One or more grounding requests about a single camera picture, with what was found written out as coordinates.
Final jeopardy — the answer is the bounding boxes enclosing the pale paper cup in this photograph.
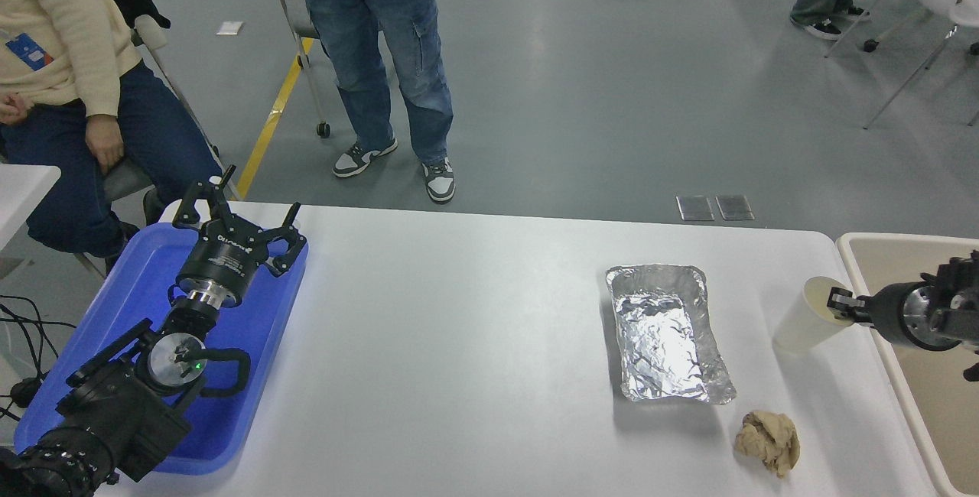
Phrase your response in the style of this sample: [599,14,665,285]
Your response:
[772,275,856,354]

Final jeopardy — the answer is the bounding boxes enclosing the silver foil tray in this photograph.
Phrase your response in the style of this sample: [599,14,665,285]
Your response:
[605,264,737,405]

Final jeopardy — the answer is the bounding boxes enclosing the metal floor plate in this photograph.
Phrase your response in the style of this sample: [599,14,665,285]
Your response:
[716,195,755,222]
[677,196,714,223]

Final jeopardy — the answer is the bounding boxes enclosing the seated person's right hand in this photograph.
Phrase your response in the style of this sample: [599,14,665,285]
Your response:
[0,93,37,127]

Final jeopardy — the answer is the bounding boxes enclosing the white side table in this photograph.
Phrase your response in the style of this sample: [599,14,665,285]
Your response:
[0,164,62,253]

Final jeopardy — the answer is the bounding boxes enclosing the standing person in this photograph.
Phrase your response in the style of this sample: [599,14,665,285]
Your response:
[279,0,457,205]

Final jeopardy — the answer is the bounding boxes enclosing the seated person's left hand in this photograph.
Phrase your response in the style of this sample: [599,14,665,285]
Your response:
[84,113,125,174]

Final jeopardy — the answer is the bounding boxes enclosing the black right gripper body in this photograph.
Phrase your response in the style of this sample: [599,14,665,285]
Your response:
[867,281,916,350]

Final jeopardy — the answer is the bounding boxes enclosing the grey wheeled office chair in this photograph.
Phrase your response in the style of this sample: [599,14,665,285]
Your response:
[252,0,331,138]

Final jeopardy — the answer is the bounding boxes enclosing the large pale bin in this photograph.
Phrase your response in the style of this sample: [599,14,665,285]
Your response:
[836,232,979,497]

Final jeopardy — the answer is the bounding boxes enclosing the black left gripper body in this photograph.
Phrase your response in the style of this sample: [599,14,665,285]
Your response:
[176,226,271,307]

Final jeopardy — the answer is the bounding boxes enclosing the grey chair with black back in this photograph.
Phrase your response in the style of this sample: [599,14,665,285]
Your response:
[60,0,244,282]

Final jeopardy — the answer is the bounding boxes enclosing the black cables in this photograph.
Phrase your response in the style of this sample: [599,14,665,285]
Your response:
[0,294,77,425]

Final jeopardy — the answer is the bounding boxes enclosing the crumpled tan paper ball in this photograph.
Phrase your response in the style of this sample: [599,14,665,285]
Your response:
[734,409,802,479]

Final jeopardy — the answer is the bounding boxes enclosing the blue plastic tray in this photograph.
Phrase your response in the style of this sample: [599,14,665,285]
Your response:
[14,222,310,476]

